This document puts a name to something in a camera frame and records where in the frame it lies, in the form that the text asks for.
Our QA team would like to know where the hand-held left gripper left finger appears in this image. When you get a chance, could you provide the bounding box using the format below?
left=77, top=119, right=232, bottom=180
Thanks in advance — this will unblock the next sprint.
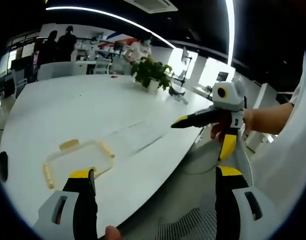
left=32, top=168, right=99, bottom=240

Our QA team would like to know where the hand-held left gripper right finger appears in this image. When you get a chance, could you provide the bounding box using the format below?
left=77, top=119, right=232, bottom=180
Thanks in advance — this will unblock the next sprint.
left=214, top=165, right=285, bottom=240

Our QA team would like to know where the person's right hand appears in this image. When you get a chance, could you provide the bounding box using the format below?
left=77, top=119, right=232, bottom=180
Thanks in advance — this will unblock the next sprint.
left=209, top=109, right=256, bottom=144

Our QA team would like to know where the person's left hand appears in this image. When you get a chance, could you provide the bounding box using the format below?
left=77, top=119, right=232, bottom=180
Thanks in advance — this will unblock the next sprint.
left=104, top=225, right=123, bottom=240

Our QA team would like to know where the computer monitor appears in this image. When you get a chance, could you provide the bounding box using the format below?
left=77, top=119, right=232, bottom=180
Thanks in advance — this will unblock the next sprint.
left=216, top=71, right=230, bottom=84

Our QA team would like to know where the white cabinet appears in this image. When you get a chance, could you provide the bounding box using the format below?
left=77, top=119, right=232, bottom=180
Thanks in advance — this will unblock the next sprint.
left=244, top=82, right=279, bottom=154

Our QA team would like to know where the white mesh office chair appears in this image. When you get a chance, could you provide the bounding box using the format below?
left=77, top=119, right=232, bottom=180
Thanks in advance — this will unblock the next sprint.
left=156, top=128, right=254, bottom=240

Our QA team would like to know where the person's white shirt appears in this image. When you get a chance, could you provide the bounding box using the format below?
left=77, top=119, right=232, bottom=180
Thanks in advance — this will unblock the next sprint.
left=249, top=49, right=306, bottom=226

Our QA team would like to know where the green potted plant white pot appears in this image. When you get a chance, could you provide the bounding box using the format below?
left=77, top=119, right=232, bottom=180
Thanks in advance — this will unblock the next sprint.
left=130, top=56, right=174, bottom=95

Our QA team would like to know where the clear lid with yellow clasps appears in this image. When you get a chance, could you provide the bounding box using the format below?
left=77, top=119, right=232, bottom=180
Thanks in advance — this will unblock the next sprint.
left=42, top=138, right=116, bottom=191

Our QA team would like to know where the long ceiling light strip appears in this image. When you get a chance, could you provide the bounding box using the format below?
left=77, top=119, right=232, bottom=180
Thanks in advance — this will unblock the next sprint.
left=45, top=5, right=178, bottom=50
left=224, top=0, right=236, bottom=66

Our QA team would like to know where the black round object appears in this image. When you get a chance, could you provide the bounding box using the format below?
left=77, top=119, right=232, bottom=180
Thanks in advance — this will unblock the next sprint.
left=0, top=150, right=9, bottom=183

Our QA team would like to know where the ceiling air vent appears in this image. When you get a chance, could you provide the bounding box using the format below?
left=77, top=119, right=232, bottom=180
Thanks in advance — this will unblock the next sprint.
left=123, top=0, right=179, bottom=14

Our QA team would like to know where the thin floor cable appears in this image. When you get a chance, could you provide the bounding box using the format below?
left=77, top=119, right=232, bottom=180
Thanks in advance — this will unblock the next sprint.
left=181, top=161, right=219, bottom=175

